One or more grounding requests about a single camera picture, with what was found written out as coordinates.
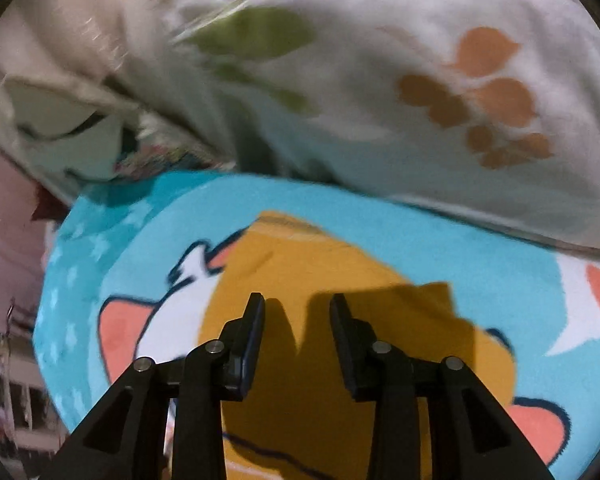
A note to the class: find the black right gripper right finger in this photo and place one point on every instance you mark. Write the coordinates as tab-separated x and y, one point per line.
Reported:
436	414

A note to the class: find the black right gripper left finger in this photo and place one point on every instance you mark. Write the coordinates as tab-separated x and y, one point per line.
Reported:
122	437

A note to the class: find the mustard striped knit sweater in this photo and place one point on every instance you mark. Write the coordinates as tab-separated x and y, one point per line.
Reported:
298	420

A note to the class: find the turquoise cartoon fleece blanket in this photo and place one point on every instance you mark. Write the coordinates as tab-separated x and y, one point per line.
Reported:
135	266

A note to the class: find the pink wardrobe cabinet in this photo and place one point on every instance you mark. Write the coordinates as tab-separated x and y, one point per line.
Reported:
21	242

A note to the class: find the red cloth item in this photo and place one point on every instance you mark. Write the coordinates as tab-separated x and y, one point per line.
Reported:
48	207

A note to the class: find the small cream black-trimmed pillow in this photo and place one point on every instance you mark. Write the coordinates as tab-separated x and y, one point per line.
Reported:
72	128

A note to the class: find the white leaf-print pillow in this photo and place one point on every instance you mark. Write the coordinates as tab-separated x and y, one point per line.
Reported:
486	110

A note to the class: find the beige embroidered curtain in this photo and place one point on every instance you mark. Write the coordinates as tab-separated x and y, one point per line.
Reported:
125	47

